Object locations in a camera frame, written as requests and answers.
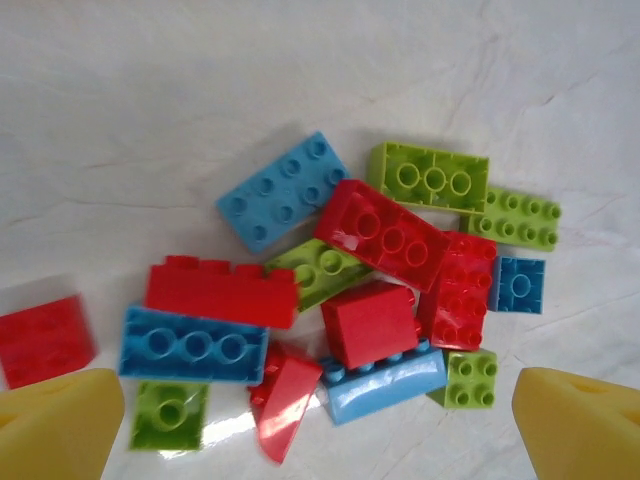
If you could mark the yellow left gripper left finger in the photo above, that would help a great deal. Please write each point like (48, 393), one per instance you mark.
(50, 435)

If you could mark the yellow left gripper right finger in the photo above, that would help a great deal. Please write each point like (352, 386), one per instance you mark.
(585, 435)

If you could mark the small red lego brick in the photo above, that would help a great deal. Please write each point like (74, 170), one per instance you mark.
(45, 340)

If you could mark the blue two-by-two lego brick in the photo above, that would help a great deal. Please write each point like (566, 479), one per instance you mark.
(517, 285)

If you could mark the blue two-by-four lego brick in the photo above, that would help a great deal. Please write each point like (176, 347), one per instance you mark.
(192, 345)
(282, 192)

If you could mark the red two-by-four lego brick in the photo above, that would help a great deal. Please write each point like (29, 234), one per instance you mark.
(382, 235)
(220, 295)
(462, 295)

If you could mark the blue curved lego brick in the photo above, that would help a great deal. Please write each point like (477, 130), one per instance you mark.
(385, 390)

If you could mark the green two-by-two lego brick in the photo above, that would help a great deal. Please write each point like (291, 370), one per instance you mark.
(170, 415)
(467, 380)

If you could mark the green two-by-four lego brick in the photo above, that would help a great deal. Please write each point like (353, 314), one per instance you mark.
(430, 177)
(520, 220)

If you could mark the red sloped lego brick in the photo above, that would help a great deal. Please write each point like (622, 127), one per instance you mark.
(285, 405)

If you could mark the red lego block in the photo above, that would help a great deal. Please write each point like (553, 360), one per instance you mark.
(367, 325)

